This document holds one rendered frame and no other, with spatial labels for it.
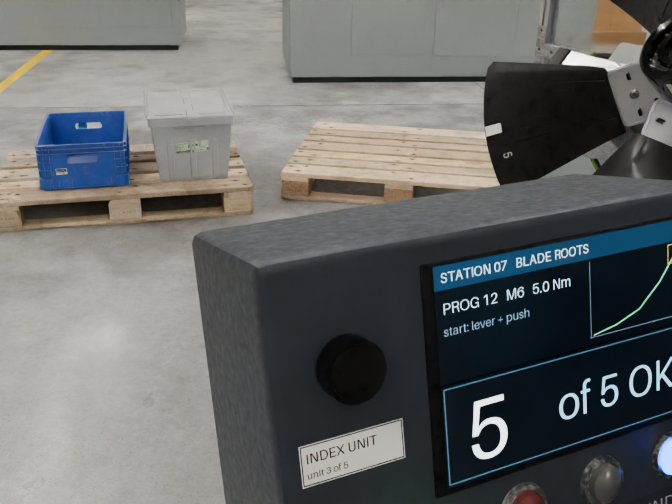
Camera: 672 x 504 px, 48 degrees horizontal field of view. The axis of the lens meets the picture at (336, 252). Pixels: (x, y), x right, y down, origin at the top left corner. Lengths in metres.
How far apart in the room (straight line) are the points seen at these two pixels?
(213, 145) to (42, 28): 4.72
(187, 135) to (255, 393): 3.35
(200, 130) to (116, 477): 1.95
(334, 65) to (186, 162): 3.01
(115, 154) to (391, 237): 3.37
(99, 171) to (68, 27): 4.55
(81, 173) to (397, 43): 3.54
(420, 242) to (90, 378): 2.26
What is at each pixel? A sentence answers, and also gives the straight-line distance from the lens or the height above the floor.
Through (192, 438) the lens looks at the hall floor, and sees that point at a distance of 2.24.
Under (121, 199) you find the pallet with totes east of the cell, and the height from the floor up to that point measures 0.12.
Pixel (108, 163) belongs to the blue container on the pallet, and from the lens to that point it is 3.69.
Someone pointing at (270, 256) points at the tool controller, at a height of 1.25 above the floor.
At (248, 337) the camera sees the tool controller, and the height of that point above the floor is 1.22.
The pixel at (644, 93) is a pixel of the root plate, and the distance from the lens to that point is 1.22.
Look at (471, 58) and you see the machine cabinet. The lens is 6.73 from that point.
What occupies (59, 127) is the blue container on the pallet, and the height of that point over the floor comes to 0.29.
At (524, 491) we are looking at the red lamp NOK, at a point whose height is 1.13.
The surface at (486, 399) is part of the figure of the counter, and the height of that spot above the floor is 1.18.
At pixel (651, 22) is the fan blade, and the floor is 1.22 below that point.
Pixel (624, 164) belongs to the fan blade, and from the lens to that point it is 1.10.
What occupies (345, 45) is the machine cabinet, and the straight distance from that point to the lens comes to 6.49.
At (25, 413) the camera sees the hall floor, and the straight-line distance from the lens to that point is 2.45.
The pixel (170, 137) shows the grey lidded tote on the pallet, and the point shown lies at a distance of 3.66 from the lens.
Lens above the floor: 1.39
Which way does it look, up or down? 25 degrees down
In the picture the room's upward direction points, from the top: 1 degrees clockwise
